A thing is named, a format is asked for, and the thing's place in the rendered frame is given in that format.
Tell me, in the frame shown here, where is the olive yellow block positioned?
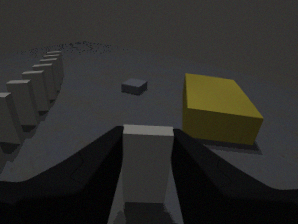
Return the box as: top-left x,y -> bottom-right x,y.
182,73 -> 263,145

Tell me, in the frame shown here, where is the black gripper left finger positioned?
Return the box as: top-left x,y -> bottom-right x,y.
0,127 -> 124,224

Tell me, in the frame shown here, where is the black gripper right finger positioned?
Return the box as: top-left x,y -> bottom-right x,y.
170,129 -> 298,224

